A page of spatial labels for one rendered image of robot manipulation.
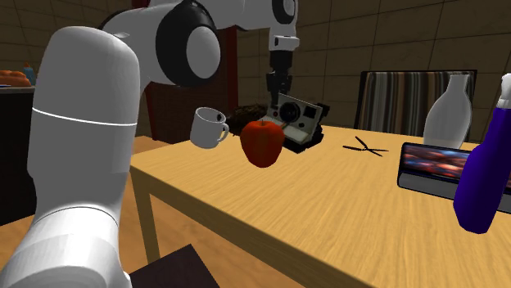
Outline dark brown woven basket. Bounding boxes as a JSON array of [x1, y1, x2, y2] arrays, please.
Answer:
[[226, 103, 269, 137]]

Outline red apple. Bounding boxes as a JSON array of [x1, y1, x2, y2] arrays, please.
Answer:
[[239, 119, 287, 169]]

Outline white mug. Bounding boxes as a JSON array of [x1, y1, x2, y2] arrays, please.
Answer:
[[188, 106, 231, 151]]

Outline dark red-brown cabinet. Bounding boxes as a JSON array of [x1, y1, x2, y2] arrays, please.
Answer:
[[131, 0, 241, 146]]

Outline black scissors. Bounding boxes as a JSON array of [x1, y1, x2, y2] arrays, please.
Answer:
[[341, 135, 390, 158]]

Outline striped chair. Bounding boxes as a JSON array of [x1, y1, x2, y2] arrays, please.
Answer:
[[354, 70, 478, 143]]

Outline light wooden table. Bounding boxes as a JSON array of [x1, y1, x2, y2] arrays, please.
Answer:
[[129, 123, 511, 288]]

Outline white vase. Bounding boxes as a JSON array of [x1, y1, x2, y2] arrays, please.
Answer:
[[423, 73, 474, 151]]

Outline tablet with colourful screen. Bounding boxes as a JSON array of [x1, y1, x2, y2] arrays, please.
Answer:
[[396, 142, 511, 214]]

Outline dark robot stand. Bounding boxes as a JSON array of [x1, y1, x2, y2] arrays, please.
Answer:
[[129, 243, 221, 288]]

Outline blue spray bottle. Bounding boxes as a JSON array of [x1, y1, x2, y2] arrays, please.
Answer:
[[452, 73, 511, 236]]

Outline black sideboard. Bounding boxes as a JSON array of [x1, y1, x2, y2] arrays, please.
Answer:
[[0, 61, 38, 227]]

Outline white and black instant camera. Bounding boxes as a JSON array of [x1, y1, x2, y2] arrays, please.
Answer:
[[265, 92, 331, 155]]

